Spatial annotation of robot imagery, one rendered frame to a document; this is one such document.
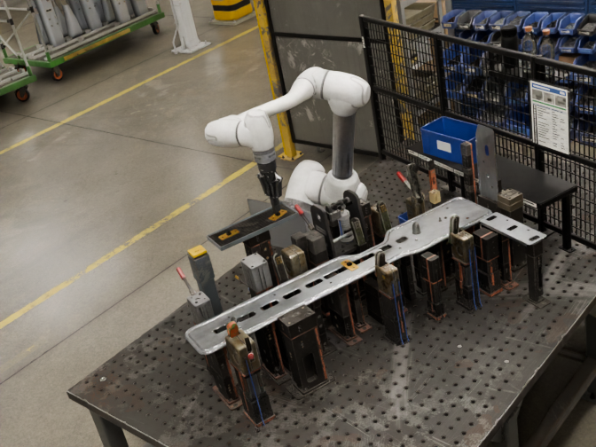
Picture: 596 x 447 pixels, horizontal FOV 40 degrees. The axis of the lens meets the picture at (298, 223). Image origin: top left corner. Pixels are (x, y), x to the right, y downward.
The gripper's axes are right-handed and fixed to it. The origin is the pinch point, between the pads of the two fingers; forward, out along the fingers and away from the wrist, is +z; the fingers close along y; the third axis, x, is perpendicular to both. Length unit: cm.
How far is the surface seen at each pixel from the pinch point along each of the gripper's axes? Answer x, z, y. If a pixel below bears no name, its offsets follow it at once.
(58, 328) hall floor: -19, 121, -201
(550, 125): 94, -5, 76
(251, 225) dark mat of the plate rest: -11.2, 5.3, -4.9
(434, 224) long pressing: 41, 21, 48
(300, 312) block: -36, 19, 40
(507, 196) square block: 65, 15, 70
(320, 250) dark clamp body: 2.3, 19.2, 18.4
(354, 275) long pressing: -4.1, 21.3, 40.4
